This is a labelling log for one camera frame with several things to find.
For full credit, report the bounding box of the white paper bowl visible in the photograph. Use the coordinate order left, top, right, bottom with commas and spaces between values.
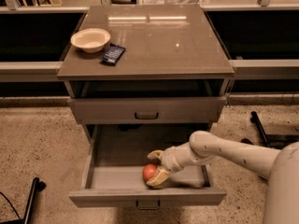
71, 28, 110, 53

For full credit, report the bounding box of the blue snack packet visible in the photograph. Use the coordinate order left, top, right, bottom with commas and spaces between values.
101, 44, 126, 65

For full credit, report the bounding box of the black stand leg left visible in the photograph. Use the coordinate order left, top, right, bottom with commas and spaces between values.
0, 177, 47, 224

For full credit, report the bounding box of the red apple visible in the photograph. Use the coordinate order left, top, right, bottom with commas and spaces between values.
142, 163, 158, 181

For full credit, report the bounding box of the closed grey top drawer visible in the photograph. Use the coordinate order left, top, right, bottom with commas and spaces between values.
68, 97, 225, 124

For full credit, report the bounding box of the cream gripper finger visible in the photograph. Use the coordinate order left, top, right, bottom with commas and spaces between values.
145, 168, 169, 187
148, 150, 164, 160

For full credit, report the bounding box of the black stand leg right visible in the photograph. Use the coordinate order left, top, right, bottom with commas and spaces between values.
250, 111, 299, 149

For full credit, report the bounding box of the grey drawer cabinet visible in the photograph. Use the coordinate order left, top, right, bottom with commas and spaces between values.
58, 5, 234, 137

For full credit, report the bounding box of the open grey middle drawer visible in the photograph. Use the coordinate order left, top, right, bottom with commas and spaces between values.
69, 124, 226, 210

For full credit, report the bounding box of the metal railing beam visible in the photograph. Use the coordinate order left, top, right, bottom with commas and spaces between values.
0, 60, 299, 82

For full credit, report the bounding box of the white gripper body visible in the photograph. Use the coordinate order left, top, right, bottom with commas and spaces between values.
161, 143, 200, 173

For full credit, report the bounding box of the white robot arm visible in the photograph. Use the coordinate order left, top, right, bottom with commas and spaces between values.
147, 131, 299, 224

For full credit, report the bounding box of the black shoe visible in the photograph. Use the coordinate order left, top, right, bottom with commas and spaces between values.
241, 138, 253, 145

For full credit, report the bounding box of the black cable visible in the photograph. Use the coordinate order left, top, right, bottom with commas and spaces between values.
0, 190, 22, 221

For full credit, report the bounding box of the black stand leg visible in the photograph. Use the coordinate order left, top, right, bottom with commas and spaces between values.
250, 111, 299, 149
0, 177, 47, 224

